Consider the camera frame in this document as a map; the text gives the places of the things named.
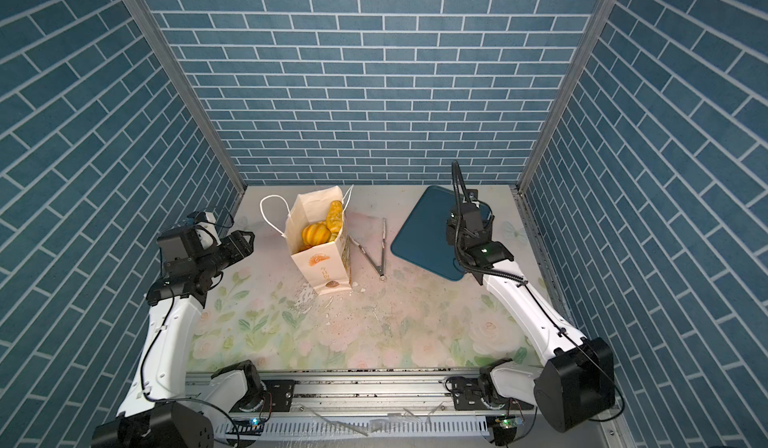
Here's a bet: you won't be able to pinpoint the white printed paper bag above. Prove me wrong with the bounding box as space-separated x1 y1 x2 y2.
259 186 352 295

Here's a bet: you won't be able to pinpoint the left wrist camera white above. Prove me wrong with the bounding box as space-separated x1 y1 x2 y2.
186 211 219 249

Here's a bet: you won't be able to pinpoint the dark blue tray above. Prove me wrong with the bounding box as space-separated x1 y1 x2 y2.
390 185 466 281

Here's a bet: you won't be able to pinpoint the silver metal tongs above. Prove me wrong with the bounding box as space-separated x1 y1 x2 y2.
347 216 389 282

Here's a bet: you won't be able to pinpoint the small croissant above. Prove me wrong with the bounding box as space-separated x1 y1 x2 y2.
301 222 333 246

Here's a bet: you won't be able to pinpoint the aluminium corner post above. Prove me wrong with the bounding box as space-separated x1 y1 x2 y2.
122 0 247 195
517 0 617 194

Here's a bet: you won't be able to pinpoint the left aluminium corner post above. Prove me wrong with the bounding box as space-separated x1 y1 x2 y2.
122 0 247 195

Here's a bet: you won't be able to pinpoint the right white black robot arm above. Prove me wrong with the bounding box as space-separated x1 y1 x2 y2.
447 186 622 433

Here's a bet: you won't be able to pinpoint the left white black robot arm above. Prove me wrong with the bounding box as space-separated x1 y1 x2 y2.
90 220 265 447

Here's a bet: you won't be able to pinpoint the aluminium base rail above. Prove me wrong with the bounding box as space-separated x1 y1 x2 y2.
177 366 590 446

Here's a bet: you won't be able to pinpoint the right aluminium corner post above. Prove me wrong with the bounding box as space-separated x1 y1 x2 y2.
517 0 617 194

